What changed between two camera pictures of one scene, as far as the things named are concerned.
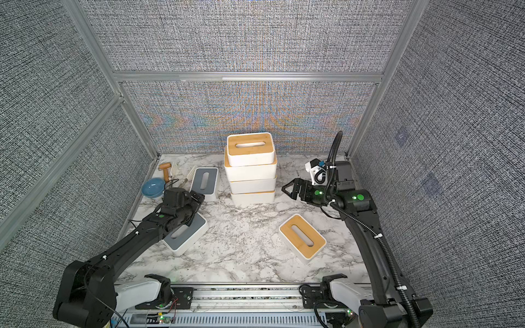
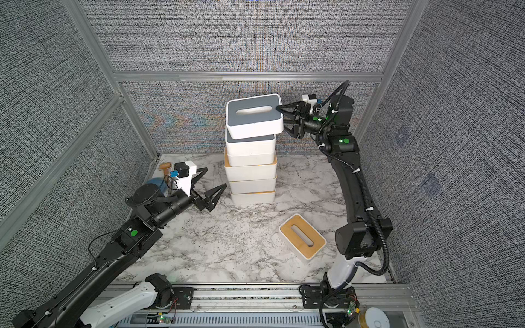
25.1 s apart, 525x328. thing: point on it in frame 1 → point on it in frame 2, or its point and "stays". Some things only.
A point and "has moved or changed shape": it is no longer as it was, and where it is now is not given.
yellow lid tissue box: x=253 y=186 stays
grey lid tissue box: x=184 y=238 → x=263 y=145
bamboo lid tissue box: x=250 y=148 → x=270 y=167
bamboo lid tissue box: x=254 y=199 stays
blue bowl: x=153 y=187 stays
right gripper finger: x=297 y=183 → x=292 y=109
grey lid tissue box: x=205 y=182 has moved or changed shape
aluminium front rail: x=233 y=305 stays
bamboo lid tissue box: x=302 y=238 stays
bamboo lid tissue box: x=247 y=173 stays
